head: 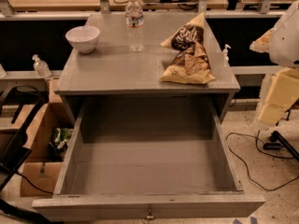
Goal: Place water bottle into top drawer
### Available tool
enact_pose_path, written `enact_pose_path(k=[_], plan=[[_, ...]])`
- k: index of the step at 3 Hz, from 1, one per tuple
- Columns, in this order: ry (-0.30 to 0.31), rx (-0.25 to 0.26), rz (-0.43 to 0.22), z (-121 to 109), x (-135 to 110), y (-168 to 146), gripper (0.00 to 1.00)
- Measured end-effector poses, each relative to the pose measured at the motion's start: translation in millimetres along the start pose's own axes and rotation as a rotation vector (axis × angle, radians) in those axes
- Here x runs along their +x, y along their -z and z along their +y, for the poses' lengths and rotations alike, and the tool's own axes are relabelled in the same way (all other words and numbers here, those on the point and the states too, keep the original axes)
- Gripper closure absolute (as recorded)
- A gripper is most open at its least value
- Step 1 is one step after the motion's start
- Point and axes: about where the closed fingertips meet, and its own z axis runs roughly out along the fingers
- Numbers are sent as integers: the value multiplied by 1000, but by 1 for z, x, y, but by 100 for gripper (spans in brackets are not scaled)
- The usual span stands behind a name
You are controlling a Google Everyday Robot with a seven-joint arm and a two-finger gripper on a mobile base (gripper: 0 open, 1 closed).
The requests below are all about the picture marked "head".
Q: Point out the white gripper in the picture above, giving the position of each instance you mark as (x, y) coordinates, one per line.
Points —
(286, 42)

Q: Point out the clear plastic water bottle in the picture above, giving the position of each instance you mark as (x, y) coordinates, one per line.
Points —
(134, 22)

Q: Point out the small white pump bottle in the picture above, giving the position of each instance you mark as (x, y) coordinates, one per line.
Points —
(225, 52)

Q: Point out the open grey top drawer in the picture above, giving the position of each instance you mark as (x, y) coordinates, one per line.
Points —
(131, 154)

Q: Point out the metal drawer knob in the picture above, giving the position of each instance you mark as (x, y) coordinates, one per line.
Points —
(150, 216)

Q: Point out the clear pump bottle left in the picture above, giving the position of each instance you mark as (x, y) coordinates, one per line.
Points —
(41, 67)

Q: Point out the black stand leg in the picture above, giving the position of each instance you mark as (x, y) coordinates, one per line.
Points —
(277, 141)

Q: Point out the yellow brown chip bag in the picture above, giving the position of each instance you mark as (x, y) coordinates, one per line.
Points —
(191, 65)

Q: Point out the grey wooden cabinet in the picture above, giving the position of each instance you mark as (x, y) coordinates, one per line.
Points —
(113, 69)

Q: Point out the white ceramic bowl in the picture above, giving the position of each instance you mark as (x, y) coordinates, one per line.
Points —
(83, 38)

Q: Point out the green packet in box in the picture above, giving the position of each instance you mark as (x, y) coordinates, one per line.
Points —
(61, 134)

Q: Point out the brown cardboard box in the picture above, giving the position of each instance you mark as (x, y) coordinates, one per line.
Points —
(40, 171)

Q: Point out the grey metal rail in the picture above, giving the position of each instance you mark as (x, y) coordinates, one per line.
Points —
(84, 15)

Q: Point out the black chair frame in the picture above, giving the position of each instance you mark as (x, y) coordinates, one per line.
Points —
(13, 153)

